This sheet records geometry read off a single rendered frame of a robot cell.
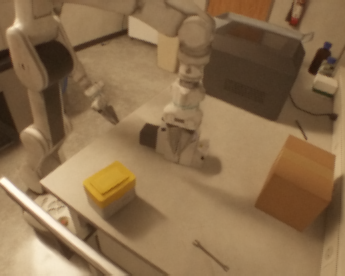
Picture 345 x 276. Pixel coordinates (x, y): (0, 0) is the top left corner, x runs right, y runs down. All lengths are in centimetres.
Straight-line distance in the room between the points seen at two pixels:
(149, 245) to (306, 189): 44
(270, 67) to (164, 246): 82
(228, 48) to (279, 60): 23
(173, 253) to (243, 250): 19
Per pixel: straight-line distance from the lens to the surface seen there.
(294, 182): 71
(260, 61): 112
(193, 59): 54
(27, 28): 98
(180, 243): 69
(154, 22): 53
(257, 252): 74
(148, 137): 84
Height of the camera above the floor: 152
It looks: 41 degrees down
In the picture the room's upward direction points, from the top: 9 degrees clockwise
